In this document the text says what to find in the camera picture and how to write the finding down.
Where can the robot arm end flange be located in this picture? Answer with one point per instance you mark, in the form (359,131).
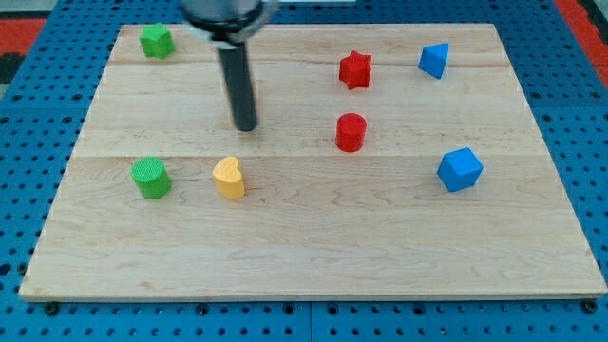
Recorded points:
(228,24)

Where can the blue cube block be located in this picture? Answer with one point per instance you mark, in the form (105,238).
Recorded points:
(459,169)

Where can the red cylinder block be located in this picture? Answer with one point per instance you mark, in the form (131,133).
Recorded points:
(350,132)

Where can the yellow heart block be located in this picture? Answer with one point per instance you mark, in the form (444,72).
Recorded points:
(228,178)

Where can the wooden board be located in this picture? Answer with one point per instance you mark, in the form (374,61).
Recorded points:
(315,223)

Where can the red star block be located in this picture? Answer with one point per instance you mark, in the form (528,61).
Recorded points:
(355,70)

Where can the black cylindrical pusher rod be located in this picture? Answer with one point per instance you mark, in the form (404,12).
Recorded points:
(238,83)

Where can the green cylinder block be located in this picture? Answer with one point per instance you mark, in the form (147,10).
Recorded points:
(151,178)

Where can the blue triangular prism block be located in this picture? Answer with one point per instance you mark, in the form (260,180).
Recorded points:
(433,59)

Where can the green star block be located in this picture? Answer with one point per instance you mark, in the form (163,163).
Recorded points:
(156,41)

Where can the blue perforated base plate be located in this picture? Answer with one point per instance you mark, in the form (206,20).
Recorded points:
(46,104)

